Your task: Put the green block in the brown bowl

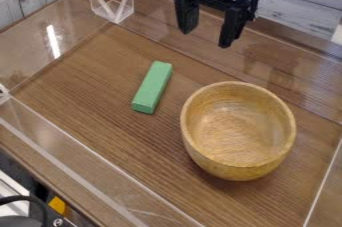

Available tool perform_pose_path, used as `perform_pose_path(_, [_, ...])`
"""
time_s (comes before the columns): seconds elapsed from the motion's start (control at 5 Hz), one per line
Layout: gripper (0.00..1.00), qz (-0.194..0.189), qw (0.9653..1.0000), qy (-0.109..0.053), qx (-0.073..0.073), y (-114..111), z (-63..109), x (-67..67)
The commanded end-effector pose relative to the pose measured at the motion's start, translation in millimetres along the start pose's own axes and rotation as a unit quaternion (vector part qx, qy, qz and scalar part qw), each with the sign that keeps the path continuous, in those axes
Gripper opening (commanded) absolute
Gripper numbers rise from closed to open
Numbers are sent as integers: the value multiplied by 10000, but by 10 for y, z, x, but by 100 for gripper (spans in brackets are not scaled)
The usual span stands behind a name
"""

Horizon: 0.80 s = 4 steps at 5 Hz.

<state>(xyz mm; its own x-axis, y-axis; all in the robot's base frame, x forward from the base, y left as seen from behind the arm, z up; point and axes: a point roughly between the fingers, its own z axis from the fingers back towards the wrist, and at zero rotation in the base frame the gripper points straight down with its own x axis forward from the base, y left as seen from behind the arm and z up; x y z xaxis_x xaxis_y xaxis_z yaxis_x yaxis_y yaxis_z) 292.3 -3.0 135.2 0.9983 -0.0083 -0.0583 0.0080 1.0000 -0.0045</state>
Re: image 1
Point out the green rectangular block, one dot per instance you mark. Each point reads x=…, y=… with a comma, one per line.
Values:
x=153, y=86

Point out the clear acrylic front wall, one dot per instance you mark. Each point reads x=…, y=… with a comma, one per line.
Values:
x=111, y=198

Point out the yellow label on device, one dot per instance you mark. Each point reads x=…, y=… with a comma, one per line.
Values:
x=58, y=205

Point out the brown wooden bowl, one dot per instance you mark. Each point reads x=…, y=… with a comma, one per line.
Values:
x=238, y=130

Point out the clear acrylic corner bracket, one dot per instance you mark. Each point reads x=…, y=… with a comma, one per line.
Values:
x=115, y=11

